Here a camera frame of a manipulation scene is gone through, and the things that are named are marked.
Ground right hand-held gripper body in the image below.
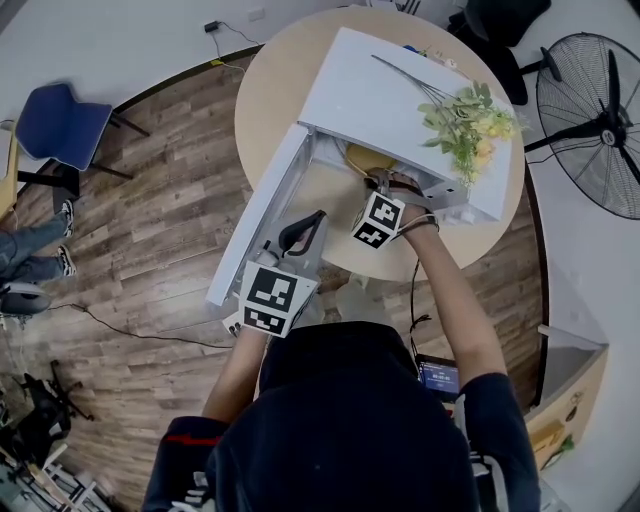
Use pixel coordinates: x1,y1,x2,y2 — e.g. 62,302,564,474
350,179,439,250

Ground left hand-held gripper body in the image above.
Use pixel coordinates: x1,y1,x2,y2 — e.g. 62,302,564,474
239,239,327,340

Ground yellow bowl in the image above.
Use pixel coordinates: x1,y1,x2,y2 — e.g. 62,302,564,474
345,143,402,177

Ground white microwave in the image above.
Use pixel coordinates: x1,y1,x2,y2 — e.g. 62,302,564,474
205,26,527,322

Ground person's right forearm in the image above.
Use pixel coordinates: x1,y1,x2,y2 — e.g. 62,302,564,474
398,204,510,397

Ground person's left forearm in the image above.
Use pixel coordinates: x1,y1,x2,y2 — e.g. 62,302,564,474
201,327,274,427

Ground person's light legs and shoes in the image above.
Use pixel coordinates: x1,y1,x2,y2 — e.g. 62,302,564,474
318,271,372,325

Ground yellow artificial flower bouquet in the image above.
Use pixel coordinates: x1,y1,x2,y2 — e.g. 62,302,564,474
370,53,532,190

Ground person's dark navy shirt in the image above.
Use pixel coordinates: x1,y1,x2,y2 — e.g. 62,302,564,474
141,321,545,512

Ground black phone with lit screen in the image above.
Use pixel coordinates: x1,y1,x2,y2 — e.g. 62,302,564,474
415,353,462,402

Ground black office chair with jacket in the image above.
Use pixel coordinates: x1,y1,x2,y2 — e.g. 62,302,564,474
446,0,554,107

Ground black standing fan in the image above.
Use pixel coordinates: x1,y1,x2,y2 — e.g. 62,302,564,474
521,31,640,222

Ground white floor fan heater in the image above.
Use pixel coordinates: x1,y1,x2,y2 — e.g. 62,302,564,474
0,281,54,317

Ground blue chair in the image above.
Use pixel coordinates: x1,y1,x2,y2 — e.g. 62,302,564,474
13,81,152,197

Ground wooden white cabinet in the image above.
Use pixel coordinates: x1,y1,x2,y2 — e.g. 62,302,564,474
523,323,612,472

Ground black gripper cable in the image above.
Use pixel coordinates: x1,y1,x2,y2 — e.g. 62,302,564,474
408,256,432,352

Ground black floor cable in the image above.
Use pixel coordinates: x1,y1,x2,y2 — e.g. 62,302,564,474
48,301,235,350

